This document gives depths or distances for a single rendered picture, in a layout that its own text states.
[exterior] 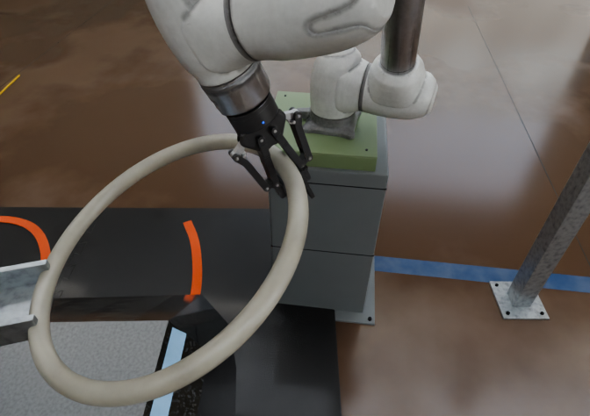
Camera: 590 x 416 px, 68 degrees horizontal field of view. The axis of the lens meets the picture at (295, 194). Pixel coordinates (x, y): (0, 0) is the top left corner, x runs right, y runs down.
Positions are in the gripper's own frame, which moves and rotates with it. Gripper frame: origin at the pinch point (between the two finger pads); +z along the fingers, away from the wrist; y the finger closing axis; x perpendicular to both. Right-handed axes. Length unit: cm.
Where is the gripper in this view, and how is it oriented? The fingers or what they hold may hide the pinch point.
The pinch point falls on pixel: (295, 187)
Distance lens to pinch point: 78.1
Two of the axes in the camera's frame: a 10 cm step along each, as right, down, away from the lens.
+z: 3.6, 6.3, 6.9
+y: -8.1, 5.8, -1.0
